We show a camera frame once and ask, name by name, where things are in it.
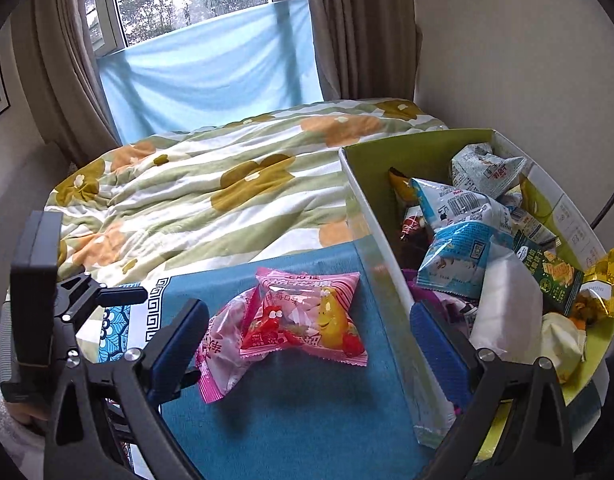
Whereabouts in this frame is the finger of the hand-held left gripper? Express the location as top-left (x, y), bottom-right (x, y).
top-left (56, 273), bottom-right (148, 357)

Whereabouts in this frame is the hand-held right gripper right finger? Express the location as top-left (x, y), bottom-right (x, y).
top-left (409, 299), bottom-right (575, 480)

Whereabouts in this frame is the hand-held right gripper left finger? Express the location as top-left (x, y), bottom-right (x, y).
top-left (44, 299), bottom-right (211, 480)

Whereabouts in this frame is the pink cartoon snack packet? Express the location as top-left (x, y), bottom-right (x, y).
top-left (239, 266), bottom-right (368, 368)

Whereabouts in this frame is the green cardboard box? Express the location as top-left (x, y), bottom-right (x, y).
top-left (338, 128), bottom-right (614, 449)

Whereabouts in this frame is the person's left forearm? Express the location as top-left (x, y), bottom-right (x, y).
top-left (0, 355), bottom-right (52, 480)

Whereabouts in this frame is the person's left hand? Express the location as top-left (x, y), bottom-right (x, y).
top-left (5, 401), bottom-right (51, 427)

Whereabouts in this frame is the pale pink snack packet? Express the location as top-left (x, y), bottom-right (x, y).
top-left (196, 292), bottom-right (268, 405)

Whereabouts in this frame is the large blue white packet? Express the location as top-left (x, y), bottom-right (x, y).
top-left (417, 220), bottom-right (516, 302)

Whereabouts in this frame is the plain white packet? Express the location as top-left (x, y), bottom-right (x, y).
top-left (469, 240), bottom-right (545, 357)

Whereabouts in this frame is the beige upholstered headboard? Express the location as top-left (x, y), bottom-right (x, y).
top-left (0, 142), bottom-right (81, 311)

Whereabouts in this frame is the red brown snack packet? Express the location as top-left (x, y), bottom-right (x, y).
top-left (399, 205), bottom-right (438, 244)

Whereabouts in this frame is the pale yellow snack packet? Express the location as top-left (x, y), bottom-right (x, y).
top-left (539, 312), bottom-right (588, 384)

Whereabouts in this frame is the dark green cracker packet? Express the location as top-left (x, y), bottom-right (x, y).
top-left (512, 232), bottom-right (586, 317)

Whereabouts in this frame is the floral striped quilt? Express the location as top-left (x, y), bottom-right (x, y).
top-left (44, 97), bottom-right (450, 366)

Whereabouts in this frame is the teal patterned mat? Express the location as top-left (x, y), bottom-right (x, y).
top-left (94, 240), bottom-right (468, 480)

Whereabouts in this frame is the blue white barcode packet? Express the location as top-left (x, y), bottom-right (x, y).
top-left (409, 177), bottom-right (512, 237)

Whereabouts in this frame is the orange black snack packet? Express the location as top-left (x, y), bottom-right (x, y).
top-left (389, 167), bottom-right (422, 211)

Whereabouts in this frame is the white grey snack packet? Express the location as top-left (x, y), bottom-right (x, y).
top-left (451, 142), bottom-right (528, 201)

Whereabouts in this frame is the gold snack packet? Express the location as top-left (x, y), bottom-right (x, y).
top-left (569, 245), bottom-right (614, 329)

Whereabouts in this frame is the beige curtain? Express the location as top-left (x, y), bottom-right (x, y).
top-left (9, 0), bottom-right (121, 167)
top-left (304, 0), bottom-right (426, 107)

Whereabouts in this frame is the light blue cloth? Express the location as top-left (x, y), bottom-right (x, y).
top-left (98, 0), bottom-right (324, 147)

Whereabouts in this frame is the black cable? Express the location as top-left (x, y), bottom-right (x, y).
top-left (589, 170), bottom-right (614, 229)

